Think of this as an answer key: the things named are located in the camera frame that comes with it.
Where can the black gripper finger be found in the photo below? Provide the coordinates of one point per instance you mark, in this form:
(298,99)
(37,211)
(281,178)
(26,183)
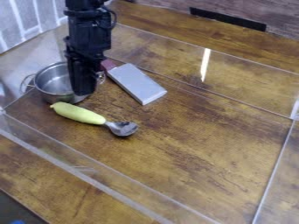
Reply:
(98,74)
(82,75)

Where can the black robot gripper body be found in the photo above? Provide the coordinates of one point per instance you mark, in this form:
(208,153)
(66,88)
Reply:
(91,21)

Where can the grey toy cleaver knife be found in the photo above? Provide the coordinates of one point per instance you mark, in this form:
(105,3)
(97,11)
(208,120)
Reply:
(134,81)

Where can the small steel pot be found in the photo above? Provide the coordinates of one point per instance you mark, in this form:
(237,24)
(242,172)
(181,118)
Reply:
(53,83)

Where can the clear acrylic enclosure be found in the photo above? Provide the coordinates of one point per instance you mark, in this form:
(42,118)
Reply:
(213,159)

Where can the black wall bar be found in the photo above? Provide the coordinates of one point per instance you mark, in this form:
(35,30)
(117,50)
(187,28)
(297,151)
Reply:
(229,19)

